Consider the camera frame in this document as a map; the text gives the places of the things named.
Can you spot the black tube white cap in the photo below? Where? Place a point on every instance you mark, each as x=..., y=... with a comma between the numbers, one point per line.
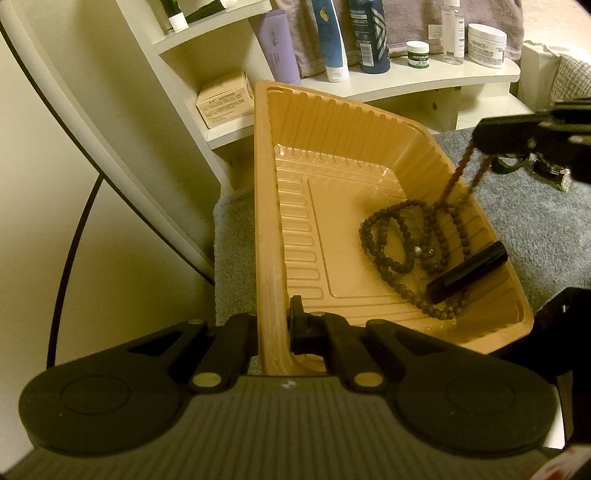
x=207, y=10

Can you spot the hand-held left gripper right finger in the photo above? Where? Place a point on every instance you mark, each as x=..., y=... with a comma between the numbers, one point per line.
x=302, y=327

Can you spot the grey woven cushion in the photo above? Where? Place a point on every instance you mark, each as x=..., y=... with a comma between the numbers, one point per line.
x=575, y=78

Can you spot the white curved frame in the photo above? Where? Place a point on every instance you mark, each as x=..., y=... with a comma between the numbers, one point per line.
x=92, y=115

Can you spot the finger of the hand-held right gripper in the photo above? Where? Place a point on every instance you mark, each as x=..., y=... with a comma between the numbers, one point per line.
x=570, y=112
x=503, y=134

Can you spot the white cushion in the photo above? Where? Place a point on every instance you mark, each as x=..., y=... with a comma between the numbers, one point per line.
x=538, y=69

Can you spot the dark blue spray bottle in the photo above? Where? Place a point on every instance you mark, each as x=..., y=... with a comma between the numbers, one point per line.
x=369, y=37

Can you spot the white blue tube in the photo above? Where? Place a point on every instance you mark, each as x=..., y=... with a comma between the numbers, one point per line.
x=332, y=41

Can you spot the cardboard box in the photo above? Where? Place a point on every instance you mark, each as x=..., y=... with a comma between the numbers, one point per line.
x=226, y=99

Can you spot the black cylinder case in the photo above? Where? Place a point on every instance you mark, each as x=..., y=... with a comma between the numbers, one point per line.
x=466, y=272

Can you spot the small green jar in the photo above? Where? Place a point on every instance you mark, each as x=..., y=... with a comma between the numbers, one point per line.
x=418, y=55

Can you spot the clear spray bottle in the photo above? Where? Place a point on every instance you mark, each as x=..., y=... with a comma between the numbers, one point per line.
x=451, y=37

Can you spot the orange plastic tray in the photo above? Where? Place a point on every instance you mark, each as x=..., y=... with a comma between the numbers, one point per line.
x=351, y=221

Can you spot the white jar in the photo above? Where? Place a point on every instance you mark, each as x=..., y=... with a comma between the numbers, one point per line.
x=487, y=46

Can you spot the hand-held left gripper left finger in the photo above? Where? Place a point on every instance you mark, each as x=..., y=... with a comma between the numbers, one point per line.
x=240, y=332

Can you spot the purple tube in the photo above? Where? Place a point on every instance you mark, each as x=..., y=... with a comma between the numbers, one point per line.
x=277, y=50

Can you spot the cream wall shelf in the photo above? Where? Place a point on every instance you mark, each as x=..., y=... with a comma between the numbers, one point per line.
x=415, y=79

